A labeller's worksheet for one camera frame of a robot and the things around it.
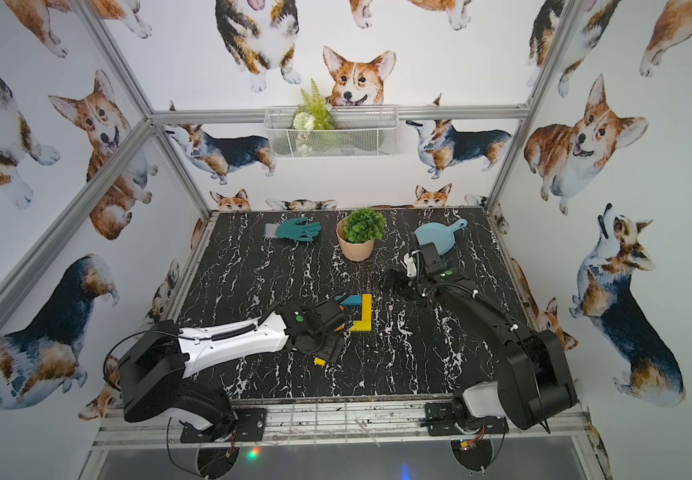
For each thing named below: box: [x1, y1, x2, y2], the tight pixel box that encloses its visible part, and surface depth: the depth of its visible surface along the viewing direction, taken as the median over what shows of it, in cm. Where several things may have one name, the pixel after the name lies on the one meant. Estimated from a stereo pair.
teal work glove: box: [263, 217, 323, 242], surface depth 117 cm
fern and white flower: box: [291, 78, 335, 154], surface depth 85 cm
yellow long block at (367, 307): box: [362, 294, 373, 321], surface depth 97 cm
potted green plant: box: [336, 207, 387, 262], surface depth 99 cm
